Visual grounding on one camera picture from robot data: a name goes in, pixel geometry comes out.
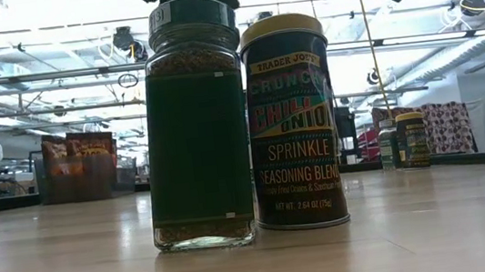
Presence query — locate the red white fabric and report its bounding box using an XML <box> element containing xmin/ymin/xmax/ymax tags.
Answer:
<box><xmin>354</xmin><ymin>126</ymin><xmax>382</xmax><ymax>164</ymax></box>

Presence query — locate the green-lidded glass spice jar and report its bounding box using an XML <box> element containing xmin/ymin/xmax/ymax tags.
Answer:
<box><xmin>377</xmin><ymin>117</ymin><xmax>402</xmax><ymax>172</ymax></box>
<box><xmin>126</xmin><ymin>0</ymin><xmax>264</xmax><ymax>257</ymax></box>

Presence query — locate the small black ceiling reel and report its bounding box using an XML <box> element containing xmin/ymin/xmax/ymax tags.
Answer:
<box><xmin>365</xmin><ymin>67</ymin><xmax>382</xmax><ymax>87</ymax></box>

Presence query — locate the brown taco seasoning packet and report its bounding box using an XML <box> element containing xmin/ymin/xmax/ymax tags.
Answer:
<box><xmin>66</xmin><ymin>127</ymin><xmax>118</xmax><ymax>175</ymax></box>
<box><xmin>39</xmin><ymin>132</ymin><xmax>71</xmax><ymax>177</ymax></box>

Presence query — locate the black monitor screen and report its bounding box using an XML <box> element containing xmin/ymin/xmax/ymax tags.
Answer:
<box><xmin>333</xmin><ymin>104</ymin><xmax>361</xmax><ymax>165</ymax></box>

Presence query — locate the patterned cloth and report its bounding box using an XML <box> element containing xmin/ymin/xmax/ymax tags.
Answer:
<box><xmin>370</xmin><ymin>97</ymin><xmax>478</xmax><ymax>164</ymax></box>

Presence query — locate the yellow hanging cable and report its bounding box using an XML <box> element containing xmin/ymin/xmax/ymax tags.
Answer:
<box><xmin>355</xmin><ymin>0</ymin><xmax>399</xmax><ymax>158</ymax></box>

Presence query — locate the grey translucent plastic bin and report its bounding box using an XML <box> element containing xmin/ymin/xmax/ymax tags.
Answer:
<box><xmin>33</xmin><ymin>140</ymin><xmax>123</xmax><ymax>207</ymax></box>

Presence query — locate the yellow-lidded seasoning tin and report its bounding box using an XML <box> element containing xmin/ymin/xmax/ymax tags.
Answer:
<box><xmin>393</xmin><ymin>109</ymin><xmax>434</xmax><ymax>171</ymax></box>
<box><xmin>234</xmin><ymin>8</ymin><xmax>352</xmax><ymax>237</ymax></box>

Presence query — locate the black ceiling cable reel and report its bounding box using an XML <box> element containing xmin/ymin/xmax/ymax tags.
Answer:
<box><xmin>110</xmin><ymin>23</ymin><xmax>150</xmax><ymax>65</ymax></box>
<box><xmin>458</xmin><ymin>0</ymin><xmax>485</xmax><ymax>20</ymax></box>

